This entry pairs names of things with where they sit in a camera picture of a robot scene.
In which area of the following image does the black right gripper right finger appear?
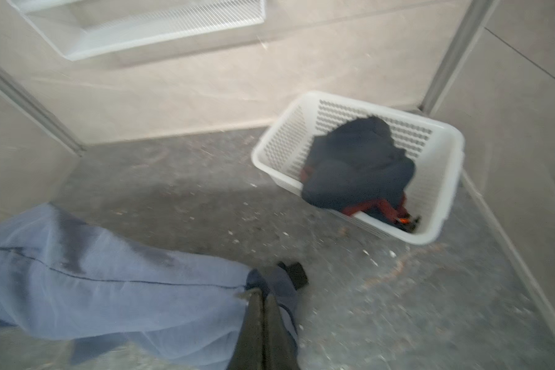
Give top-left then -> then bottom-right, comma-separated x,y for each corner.
263,294 -> 300,370

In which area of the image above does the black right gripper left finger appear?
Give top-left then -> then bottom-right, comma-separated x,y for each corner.
227,289 -> 265,370

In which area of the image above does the blue-grey tank top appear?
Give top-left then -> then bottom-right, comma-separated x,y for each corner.
0,202 -> 308,370

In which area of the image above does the dark navy tank top pile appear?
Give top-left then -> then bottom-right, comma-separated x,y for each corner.
300,115 -> 416,223

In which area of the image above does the red garment in basket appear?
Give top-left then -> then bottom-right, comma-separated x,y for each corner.
301,161 -> 420,232

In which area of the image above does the white wire mesh wall basket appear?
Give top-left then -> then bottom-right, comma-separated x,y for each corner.
9,1 -> 267,62

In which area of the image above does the aluminium frame rail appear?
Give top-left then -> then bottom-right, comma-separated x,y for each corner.
419,0 -> 497,116

